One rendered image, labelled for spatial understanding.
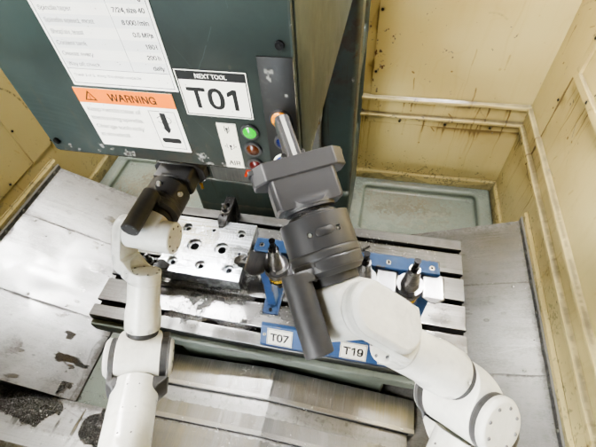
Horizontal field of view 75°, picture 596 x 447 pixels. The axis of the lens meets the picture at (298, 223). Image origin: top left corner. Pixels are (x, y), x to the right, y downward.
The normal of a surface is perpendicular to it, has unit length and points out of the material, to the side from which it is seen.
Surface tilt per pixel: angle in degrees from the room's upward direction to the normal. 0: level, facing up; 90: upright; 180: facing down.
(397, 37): 90
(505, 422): 48
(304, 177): 30
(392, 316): 41
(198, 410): 8
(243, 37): 90
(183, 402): 8
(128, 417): 22
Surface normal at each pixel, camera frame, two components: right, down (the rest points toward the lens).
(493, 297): -0.45, -0.62
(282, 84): -0.20, 0.77
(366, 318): 0.56, -0.29
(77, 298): 0.35, -0.51
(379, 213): -0.06, -0.62
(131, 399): 0.20, -0.80
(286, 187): 0.11, -0.18
